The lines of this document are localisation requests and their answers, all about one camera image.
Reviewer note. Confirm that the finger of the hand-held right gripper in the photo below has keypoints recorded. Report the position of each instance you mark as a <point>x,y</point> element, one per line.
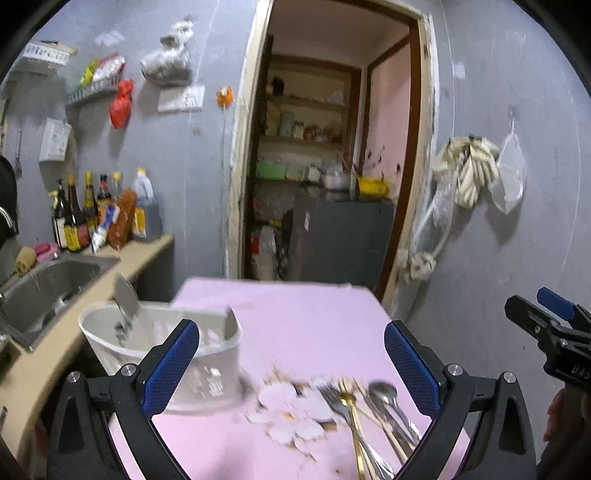
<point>526,314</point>
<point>556,301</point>

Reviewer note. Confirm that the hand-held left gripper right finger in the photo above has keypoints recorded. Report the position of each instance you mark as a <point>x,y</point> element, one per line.
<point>411,369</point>

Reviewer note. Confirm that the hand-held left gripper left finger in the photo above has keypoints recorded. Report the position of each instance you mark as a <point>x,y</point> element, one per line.
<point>171,364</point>

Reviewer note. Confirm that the silver spoon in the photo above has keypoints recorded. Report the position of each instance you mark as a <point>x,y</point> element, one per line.
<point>383,393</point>

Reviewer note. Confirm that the white plastic utensil basket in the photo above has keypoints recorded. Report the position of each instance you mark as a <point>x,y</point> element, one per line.
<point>212,369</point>

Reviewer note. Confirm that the gold spoon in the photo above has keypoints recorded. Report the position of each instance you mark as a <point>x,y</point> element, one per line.
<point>348,400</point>

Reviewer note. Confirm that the silver fork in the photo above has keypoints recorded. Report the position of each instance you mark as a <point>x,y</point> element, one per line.
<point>330,399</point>
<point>339,406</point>

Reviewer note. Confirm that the person's right forearm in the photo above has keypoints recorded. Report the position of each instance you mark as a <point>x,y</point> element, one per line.
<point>572,457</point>

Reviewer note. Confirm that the person's right hand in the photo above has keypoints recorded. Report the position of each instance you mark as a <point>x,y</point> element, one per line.
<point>556,410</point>

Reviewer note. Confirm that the beige kitchen counter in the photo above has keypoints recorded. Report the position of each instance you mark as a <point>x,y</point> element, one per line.
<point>138,258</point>

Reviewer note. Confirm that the pink floral tablecloth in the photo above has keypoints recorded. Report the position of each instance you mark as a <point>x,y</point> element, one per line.
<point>300,332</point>

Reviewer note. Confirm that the clear plastic bag on hook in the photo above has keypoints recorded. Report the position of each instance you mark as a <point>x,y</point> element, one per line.
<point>508,180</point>

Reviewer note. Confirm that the steel sink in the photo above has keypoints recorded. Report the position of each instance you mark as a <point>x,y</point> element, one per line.
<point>51,286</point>

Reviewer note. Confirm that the white plastic jug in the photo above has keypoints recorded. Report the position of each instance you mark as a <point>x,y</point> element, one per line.
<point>267,254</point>

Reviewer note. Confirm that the grey fridge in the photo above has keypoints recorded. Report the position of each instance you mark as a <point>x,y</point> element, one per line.
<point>341,240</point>

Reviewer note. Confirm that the cream work gloves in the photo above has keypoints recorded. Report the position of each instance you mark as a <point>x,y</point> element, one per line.
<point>471,175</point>

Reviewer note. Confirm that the orange red seasoning packet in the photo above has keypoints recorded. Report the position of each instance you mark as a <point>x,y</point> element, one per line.
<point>122,221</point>

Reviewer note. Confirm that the large dark liquid jug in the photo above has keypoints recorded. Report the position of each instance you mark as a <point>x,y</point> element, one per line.
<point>147,207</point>

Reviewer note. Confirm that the dark sauce bottle yellow label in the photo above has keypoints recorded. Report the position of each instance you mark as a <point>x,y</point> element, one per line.
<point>76,226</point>

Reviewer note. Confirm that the pink soap dish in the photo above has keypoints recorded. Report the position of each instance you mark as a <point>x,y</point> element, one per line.
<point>46,250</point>

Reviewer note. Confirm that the slim sauce bottle yellow cap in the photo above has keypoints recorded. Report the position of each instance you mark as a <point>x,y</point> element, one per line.
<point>90,207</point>

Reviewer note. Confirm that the yellow loofah sponge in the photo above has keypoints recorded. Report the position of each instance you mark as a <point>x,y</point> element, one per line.
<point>25,261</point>

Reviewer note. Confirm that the sauce bottle red cap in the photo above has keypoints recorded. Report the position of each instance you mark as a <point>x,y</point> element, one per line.
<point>104,194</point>

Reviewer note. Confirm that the clear bottle yellow cap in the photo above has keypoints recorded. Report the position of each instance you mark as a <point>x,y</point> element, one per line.
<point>117,187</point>

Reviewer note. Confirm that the yellow bowl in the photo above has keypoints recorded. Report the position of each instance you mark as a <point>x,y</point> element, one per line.
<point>373,187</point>

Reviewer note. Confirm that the metal pot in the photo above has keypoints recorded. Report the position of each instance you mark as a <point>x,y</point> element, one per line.
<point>336,181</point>

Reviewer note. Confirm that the green box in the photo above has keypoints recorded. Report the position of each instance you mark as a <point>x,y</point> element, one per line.
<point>269,170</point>

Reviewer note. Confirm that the black pan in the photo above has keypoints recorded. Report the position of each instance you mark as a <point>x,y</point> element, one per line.
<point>7,194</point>

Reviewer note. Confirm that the hanging metal tool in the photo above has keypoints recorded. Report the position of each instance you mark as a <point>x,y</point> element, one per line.
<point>18,152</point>

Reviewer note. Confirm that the red plastic bag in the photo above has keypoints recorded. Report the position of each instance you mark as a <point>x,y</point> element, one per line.
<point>121,106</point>

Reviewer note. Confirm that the pale green jar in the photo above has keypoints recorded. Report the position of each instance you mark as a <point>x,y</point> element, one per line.
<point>286,124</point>

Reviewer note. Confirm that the wooden pantry shelves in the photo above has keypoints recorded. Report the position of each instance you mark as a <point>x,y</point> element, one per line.
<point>304,104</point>

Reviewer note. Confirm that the yellow green packet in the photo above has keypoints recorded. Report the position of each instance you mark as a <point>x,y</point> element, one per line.
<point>88,73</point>

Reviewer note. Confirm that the red white packet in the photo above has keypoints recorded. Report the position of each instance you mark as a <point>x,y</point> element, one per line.
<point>110,67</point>

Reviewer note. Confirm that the clear bag of dark goods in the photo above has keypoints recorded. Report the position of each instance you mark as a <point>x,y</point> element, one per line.
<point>166,60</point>

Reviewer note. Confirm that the clear wall hook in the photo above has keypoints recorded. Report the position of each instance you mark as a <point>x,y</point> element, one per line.
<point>511,121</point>

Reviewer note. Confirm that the wooden door frame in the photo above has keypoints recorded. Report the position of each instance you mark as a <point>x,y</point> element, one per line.
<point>242,138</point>

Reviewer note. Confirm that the white box on wall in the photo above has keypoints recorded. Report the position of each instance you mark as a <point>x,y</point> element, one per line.
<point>54,138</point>

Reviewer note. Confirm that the white wall switch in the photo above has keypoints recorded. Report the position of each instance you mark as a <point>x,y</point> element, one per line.
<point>169,100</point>

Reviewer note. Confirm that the white wall outlet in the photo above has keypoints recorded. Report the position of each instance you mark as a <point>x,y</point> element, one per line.
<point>193,98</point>

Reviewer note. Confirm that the orange wall hook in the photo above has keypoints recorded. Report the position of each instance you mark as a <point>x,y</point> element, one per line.
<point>225,96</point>

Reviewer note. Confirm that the grey wall shelf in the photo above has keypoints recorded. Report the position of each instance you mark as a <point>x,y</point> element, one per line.
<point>90,94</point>

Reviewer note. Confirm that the white wall basket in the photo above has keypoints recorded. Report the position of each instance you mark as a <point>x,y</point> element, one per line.
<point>48,53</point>

